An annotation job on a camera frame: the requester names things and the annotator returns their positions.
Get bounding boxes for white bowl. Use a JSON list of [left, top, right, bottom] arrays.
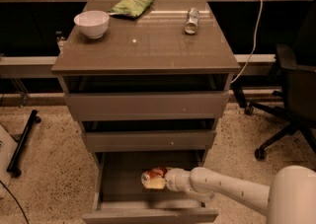
[[74, 10, 110, 38]]

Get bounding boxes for open grey bottom drawer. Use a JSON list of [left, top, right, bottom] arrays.
[[83, 150, 218, 224]]

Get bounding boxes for black floor cable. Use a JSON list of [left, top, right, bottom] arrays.
[[0, 180, 31, 224]]

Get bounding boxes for orange red soda can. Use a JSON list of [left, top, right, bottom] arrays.
[[141, 167, 167, 183]]

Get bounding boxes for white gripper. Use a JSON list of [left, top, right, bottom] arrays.
[[142, 167, 192, 191]]

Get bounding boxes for white board on floor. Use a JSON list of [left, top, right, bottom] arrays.
[[0, 125, 17, 186]]

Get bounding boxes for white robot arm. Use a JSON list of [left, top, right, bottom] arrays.
[[141, 166, 316, 224]]

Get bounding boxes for grey middle drawer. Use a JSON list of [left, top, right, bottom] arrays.
[[82, 130, 215, 152]]

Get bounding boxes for white cable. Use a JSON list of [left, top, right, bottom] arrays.
[[229, 0, 264, 85]]

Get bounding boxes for black wheeled stand leg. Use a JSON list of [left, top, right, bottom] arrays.
[[7, 110, 41, 178]]

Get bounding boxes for black office chair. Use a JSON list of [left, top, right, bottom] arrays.
[[243, 0, 316, 161]]

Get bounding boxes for green chip bag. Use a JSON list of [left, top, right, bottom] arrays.
[[108, 0, 155, 19]]

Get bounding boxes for silver can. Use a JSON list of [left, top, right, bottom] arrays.
[[185, 8, 199, 35]]

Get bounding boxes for grey drawer cabinet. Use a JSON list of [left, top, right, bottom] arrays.
[[50, 0, 241, 224]]

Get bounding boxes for grey top drawer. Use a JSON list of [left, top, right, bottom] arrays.
[[64, 92, 228, 121]]

